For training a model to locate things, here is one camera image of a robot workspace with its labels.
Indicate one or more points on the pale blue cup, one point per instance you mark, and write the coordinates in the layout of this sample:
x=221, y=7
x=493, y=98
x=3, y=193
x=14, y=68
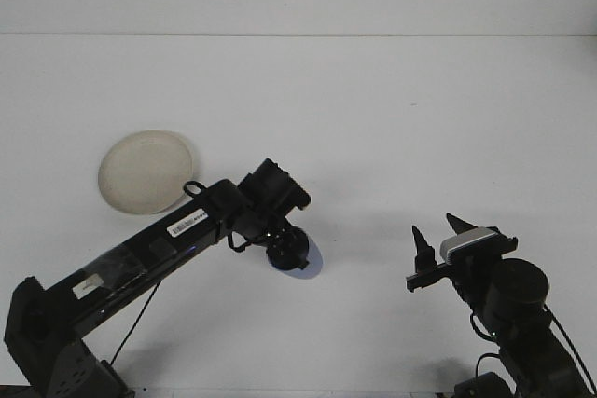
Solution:
x=317, y=260

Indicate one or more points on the pale round plate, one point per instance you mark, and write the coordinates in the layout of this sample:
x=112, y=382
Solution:
x=140, y=169

